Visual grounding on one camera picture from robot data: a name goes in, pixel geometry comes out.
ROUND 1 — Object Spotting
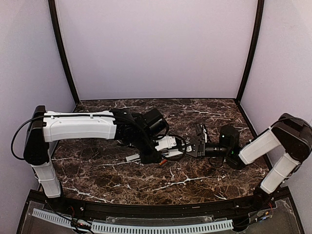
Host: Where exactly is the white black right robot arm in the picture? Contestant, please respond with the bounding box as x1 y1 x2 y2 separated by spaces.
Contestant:
186 113 312 195

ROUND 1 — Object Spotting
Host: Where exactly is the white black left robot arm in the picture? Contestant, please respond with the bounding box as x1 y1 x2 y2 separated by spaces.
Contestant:
10 105 173 198

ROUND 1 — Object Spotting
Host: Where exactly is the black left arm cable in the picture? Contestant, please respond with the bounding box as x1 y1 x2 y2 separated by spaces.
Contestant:
10 114 49 160

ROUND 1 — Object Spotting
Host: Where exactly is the black frame post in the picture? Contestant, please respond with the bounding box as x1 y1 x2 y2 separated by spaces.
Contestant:
48 0 80 105
236 0 265 103

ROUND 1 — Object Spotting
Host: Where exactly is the black front rail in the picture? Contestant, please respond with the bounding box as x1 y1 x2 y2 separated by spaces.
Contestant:
62 196 253 218

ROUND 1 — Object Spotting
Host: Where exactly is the black left frame post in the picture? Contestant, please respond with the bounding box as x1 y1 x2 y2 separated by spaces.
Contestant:
48 0 80 105

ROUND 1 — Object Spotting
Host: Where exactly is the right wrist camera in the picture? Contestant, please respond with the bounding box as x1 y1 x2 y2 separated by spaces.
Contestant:
194 123 210 143

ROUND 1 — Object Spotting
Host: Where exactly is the white slotted cable duct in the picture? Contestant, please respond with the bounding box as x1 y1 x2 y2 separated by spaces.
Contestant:
32 208 71 228
90 218 234 233

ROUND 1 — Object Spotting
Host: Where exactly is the white battery cover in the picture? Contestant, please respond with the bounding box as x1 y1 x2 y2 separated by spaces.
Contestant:
126 154 140 161

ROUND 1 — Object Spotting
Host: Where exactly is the white slotted cable duct centre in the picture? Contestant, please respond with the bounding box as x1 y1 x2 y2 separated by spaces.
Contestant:
90 218 234 233

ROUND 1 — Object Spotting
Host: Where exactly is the white slotted cable duct left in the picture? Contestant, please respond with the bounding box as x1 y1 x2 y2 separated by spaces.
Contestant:
32 208 71 228

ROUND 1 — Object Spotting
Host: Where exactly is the black right frame post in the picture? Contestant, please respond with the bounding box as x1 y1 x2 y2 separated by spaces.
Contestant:
236 0 265 103

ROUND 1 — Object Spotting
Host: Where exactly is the white remote control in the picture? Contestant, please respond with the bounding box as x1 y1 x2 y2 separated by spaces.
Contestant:
161 148 184 157

